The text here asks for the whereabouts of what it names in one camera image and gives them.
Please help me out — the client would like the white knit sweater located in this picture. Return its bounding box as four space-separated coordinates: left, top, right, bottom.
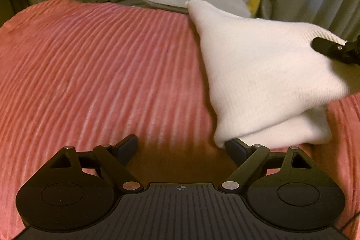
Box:
186 0 353 148

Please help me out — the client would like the pink ribbed blanket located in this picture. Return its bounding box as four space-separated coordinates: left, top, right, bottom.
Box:
0 0 360 240

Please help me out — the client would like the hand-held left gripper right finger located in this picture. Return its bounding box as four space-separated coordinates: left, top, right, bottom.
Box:
221 138 313 190

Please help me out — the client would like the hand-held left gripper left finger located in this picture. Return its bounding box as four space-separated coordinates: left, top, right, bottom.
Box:
49 134 141 191

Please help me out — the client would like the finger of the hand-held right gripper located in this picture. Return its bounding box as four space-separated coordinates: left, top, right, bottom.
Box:
311 35 360 65

